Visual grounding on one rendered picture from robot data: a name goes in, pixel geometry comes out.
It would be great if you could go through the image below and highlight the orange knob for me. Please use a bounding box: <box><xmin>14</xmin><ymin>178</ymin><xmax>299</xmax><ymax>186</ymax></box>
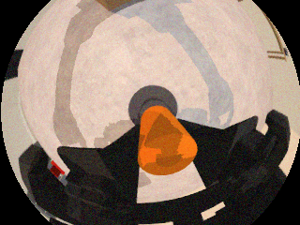
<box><xmin>138</xmin><ymin>106</ymin><xmax>198</xmax><ymax>176</ymax></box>

